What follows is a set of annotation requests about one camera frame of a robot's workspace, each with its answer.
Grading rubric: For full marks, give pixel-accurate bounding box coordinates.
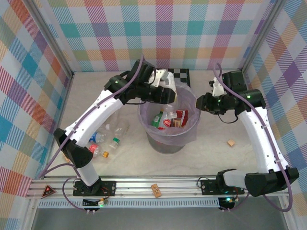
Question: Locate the grey bin with liner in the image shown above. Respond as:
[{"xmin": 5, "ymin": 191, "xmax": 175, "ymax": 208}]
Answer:
[{"xmin": 137, "ymin": 85, "xmax": 202, "ymax": 147}]

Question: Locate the clear bottle white cap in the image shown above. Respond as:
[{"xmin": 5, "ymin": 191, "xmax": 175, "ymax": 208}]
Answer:
[{"xmin": 100, "ymin": 121, "xmax": 115, "ymax": 132}]

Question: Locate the clear bottle green cap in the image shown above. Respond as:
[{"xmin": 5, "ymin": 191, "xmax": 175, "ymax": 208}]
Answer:
[{"xmin": 108, "ymin": 137, "xmax": 121, "ymax": 150}]

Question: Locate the grey round waste bin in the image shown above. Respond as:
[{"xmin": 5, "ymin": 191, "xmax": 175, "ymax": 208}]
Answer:
[{"xmin": 147, "ymin": 135, "xmax": 192, "ymax": 154}]

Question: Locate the clear bottle blue label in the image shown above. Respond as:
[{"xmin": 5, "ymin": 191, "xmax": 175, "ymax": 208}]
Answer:
[{"xmin": 88, "ymin": 131, "xmax": 106, "ymax": 144}]

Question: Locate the clear bottle red label orange cap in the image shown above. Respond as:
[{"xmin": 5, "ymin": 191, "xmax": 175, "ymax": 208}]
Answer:
[{"xmin": 88, "ymin": 143, "xmax": 110, "ymax": 159}]

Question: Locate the bottle with green label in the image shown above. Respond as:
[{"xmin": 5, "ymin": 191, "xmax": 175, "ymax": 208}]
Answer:
[{"xmin": 150, "ymin": 110, "xmax": 165, "ymax": 127}]

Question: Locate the bottle with red white label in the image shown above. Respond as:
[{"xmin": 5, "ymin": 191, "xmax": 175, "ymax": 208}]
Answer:
[{"xmin": 158, "ymin": 117, "xmax": 172, "ymax": 130}]

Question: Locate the black white checkerboard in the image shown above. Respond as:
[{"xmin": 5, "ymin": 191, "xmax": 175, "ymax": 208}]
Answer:
[{"xmin": 167, "ymin": 68, "xmax": 192, "ymax": 88}]

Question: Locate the red wrapped bottle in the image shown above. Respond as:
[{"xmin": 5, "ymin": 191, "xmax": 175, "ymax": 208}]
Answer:
[{"xmin": 176, "ymin": 109, "xmax": 190, "ymax": 127}]

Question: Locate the wooden tag with print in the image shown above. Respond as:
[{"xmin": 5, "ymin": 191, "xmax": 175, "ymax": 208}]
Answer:
[{"xmin": 150, "ymin": 183, "xmax": 162, "ymax": 199}]

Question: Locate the yellow power connector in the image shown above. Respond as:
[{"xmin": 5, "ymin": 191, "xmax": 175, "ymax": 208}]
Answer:
[
  {"xmin": 83, "ymin": 198, "xmax": 107, "ymax": 208},
  {"xmin": 218, "ymin": 196, "xmax": 236, "ymax": 210}
]

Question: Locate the red triangle warning sign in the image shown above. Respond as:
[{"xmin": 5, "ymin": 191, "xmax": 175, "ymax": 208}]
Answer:
[{"xmin": 41, "ymin": 184, "xmax": 55, "ymax": 199}]

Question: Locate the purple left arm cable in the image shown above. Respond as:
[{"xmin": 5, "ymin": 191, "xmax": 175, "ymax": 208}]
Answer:
[{"xmin": 38, "ymin": 55, "xmax": 144, "ymax": 213}]

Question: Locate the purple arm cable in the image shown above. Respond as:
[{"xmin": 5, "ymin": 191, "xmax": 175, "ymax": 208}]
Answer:
[
  {"xmin": 38, "ymin": 55, "xmax": 144, "ymax": 213},
  {"xmin": 213, "ymin": 62, "xmax": 295, "ymax": 213}
]

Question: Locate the aluminium frame post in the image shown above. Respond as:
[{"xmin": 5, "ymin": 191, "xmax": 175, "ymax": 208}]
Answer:
[
  {"xmin": 239, "ymin": 0, "xmax": 287, "ymax": 74},
  {"xmin": 27, "ymin": 0, "xmax": 74, "ymax": 79}
]

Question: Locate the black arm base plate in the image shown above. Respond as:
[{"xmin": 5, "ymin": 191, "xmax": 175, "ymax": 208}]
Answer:
[
  {"xmin": 73, "ymin": 181, "xmax": 117, "ymax": 197},
  {"xmin": 200, "ymin": 178, "xmax": 245, "ymax": 196}
]

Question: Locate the aluminium rail base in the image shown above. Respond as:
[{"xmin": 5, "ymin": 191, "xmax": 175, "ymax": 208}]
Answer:
[{"xmin": 26, "ymin": 176, "xmax": 291, "ymax": 198}]

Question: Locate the white slotted cable duct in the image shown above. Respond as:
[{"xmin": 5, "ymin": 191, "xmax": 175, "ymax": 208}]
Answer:
[{"xmin": 38, "ymin": 198, "xmax": 221, "ymax": 208}]

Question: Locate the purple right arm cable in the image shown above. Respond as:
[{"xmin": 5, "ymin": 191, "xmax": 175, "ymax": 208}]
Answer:
[{"xmin": 213, "ymin": 62, "xmax": 295, "ymax": 213}]

